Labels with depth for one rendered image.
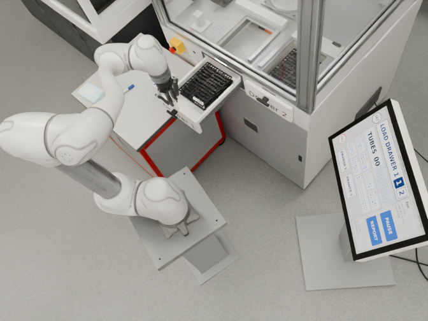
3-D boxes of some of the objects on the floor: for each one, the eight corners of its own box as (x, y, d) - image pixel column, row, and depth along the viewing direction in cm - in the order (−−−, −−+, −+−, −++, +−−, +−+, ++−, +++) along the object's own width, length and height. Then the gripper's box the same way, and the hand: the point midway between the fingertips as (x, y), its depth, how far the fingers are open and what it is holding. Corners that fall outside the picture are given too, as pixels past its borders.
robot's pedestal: (200, 286, 236) (164, 260, 170) (176, 246, 250) (135, 209, 184) (239, 258, 240) (220, 221, 173) (214, 221, 254) (186, 174, 187)
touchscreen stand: (306, 291, 224) (315, 251, 134) (295, 218, 245) (297, 141, 155) (394, 285, 217) (467, 238, 127) (376, 210, 237) (427, 125, 148)
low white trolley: (174, 200, 266) (135, 149, 199) (121, 152, 292) (71, 93, 225) (230, 142, 278) (210, 77, 212) (173, 102, 305) (140, 32, 238)
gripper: (156, 90, 158) (172, 121, 179) (178, 70, 160) (191, 102, 181) (144, 82, 161) (162, 113, 182) (166, 62, 164) (180, 95, 185)
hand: (174, 104), depth 179 cm, fingers closed
